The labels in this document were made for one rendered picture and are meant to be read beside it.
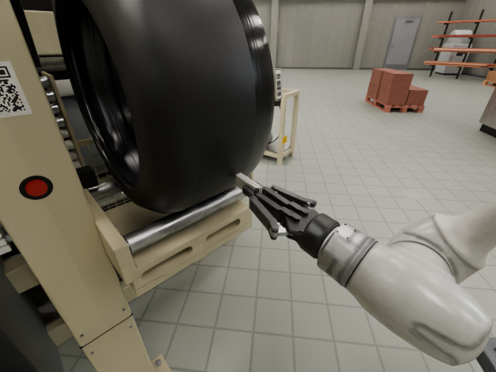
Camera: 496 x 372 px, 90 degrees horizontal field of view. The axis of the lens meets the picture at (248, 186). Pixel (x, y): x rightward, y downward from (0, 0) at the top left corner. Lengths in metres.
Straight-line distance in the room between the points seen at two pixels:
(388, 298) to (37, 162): 0.58
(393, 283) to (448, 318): 0.06
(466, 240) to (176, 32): 0.53
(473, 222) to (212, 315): 1.27
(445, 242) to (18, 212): 0.71
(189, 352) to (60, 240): 0.98
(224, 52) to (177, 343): 1.32
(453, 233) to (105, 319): 0.78
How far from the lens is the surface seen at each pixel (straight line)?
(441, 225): 0.52
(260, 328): 1.48
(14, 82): 0.53
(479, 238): 0.52
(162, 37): 0.41
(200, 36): 0.43
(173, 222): 0.61
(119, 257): 0.55
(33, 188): 0.57
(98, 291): 0.74
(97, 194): 0.83
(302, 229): 0.44
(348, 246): 0.41
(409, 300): 0.39
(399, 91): 6.03
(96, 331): 0.83
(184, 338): 1.49
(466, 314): 0.41
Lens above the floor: 1.28
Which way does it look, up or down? 30 degrees down
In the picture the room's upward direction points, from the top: straight up
